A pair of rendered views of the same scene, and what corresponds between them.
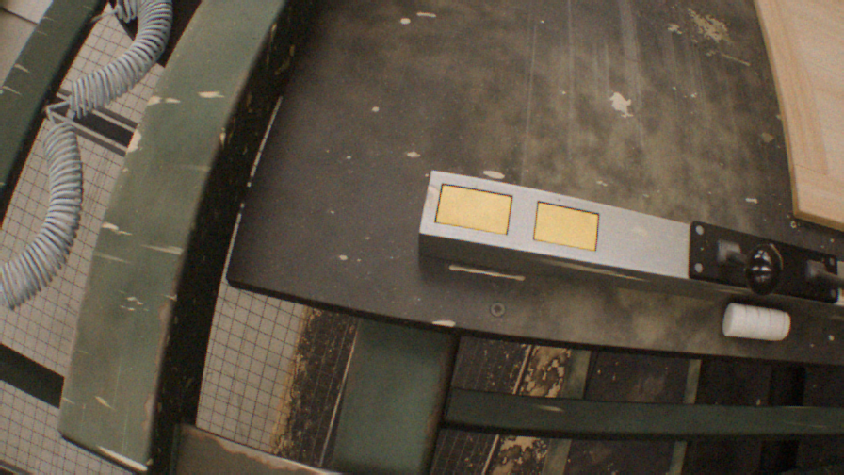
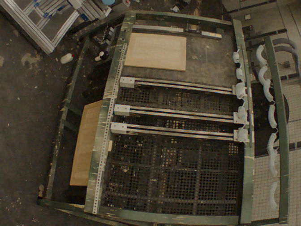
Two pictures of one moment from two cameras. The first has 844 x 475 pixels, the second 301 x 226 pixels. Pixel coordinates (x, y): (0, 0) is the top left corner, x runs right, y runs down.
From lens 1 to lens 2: 2.92 m
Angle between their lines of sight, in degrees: 52
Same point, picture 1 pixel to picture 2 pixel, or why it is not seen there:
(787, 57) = (183, 53)
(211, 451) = (229, 23)
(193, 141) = (237, 35)
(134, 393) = (234, 22)
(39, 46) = (275, 68)
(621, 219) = (208, 34)
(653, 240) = (205, 33)
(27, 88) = (272, 63)
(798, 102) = (183, 47)
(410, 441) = (217, 30)
